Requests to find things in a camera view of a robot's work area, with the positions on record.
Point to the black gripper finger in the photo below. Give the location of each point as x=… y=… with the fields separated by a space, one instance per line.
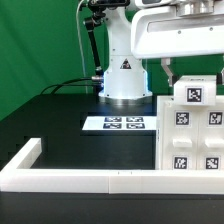
x=168 y=71
x=220 y=77

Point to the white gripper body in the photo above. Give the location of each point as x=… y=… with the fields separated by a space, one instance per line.
x=166 y=29

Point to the white cabinet body box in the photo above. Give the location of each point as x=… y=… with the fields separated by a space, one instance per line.
x=199 y=109

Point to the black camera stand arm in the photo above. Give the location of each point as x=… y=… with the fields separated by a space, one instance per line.
x=98 y=8

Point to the white cabinet top block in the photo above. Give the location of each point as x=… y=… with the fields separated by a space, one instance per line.
x=199 y=90

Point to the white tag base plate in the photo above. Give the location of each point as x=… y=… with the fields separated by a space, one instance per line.
x=119 y=123

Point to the white U-shaped fence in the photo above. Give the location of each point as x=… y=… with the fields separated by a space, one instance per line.
x=19 y=176

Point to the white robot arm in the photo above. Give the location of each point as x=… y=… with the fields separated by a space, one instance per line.
x=125 y=80

